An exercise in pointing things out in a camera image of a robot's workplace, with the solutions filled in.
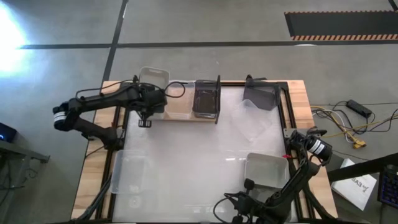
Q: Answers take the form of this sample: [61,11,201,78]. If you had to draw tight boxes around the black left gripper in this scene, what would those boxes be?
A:
[132,83,168,129]

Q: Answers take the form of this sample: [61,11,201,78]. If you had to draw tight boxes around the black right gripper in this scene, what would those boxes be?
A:
[223,192,269,224]

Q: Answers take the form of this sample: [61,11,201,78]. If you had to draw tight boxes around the clear plastic container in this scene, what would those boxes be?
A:
[139,66,171,121]

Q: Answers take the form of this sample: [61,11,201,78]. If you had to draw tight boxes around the grey plastic basket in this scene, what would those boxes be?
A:
[244,152,290,189]

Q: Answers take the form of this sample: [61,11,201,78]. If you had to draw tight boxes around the dark smoked plastic basket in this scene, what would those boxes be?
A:
[192,80,220,119]
[242,80,282,111]
[194,110,218,120]

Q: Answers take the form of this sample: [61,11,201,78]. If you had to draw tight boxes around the white paper sheet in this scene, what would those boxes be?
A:
[330,157,378,212]

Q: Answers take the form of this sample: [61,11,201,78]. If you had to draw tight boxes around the black diagonal bar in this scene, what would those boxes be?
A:
[326,151,398,184]

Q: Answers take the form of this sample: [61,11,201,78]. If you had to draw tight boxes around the grey side desk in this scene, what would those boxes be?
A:
[0,139,51,224]

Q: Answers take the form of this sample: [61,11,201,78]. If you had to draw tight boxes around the black device with blue light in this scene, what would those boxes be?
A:
[0,121,18,144]

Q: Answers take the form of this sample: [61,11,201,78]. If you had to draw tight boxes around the black keyboard with coloured keys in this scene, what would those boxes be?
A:
[377,164,398,210]

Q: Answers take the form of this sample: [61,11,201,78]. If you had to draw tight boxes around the black power adapter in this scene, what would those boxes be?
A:
[346,99,374,119]

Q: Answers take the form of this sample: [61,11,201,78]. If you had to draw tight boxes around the black mat with hazard stripes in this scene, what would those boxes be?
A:
[284,10,398,42]

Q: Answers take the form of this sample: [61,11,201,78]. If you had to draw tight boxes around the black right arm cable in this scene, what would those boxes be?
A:
[213,192,237,224]

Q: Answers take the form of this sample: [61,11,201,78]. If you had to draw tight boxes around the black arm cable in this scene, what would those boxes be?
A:
[75,79,187,100]
[213,192,237,224]

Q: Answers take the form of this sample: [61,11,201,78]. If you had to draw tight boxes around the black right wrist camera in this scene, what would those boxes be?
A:
[243,177,256,191]

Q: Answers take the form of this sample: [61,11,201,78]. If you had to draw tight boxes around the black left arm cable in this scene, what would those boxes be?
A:
[75,79,187,100]

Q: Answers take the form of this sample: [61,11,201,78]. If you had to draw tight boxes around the black aluminium table frame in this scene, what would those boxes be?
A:
[70,74,338,224]

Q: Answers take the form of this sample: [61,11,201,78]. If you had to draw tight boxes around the white floor cable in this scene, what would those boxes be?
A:
[322,110,355,142]

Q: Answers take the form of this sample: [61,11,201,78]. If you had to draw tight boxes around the black floor cable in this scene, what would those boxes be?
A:
[310,99,398,138]

